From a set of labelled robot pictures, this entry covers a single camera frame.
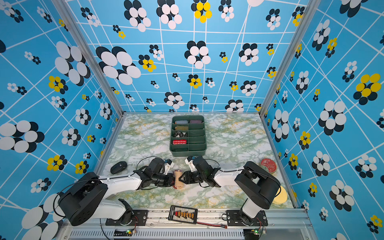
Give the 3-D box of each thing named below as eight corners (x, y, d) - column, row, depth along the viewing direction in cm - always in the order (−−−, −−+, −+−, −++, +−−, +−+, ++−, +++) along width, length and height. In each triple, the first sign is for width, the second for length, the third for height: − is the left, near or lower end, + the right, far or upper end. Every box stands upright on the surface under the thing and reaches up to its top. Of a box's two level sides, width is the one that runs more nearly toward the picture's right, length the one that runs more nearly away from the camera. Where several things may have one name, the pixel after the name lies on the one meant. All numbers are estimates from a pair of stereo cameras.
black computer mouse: (113, 175, 90) (110, 173, 88) (111, 169, 93) (108, 167, 90) (128, 166, 94) (126, 164, 91) (125, 161, 96) (123, 159, 93)
